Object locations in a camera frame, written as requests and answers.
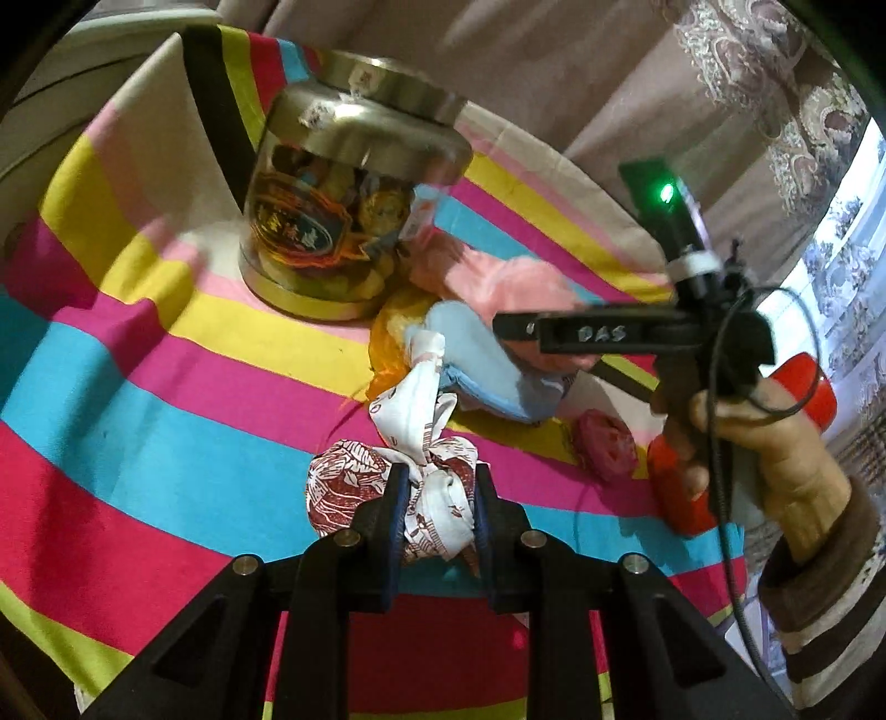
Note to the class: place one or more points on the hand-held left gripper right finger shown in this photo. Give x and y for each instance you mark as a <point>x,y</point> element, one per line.
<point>482,540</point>

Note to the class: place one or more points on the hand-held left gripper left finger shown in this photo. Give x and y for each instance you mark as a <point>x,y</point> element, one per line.
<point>396,526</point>

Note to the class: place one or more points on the white red printed scarf bundle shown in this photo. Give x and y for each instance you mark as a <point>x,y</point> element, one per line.
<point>429,484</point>

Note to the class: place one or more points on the colourful striped blanket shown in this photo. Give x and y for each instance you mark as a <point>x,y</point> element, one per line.
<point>138,415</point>

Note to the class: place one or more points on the glass jar with metal lid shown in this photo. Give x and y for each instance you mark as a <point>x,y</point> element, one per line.
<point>332,173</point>

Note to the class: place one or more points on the person's right hand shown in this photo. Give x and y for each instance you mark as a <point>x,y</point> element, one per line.
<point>789,471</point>

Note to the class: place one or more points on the light blue cloth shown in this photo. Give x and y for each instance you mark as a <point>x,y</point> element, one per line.
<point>471,353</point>

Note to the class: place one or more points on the pink knitted glove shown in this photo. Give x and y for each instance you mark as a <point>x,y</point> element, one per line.
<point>606,446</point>

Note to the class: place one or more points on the person's right forearm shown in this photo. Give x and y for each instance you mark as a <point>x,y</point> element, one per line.
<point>824,609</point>

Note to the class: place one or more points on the red thermos bottle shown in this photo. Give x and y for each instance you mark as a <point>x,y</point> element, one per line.
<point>810,384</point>

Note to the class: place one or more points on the pink fleece cloth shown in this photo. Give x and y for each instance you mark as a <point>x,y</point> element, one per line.
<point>498,277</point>

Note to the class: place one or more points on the orange cloth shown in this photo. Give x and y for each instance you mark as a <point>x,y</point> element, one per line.
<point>391,332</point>

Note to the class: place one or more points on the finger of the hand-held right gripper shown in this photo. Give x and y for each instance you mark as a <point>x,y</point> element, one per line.
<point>623,377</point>
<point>516,327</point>

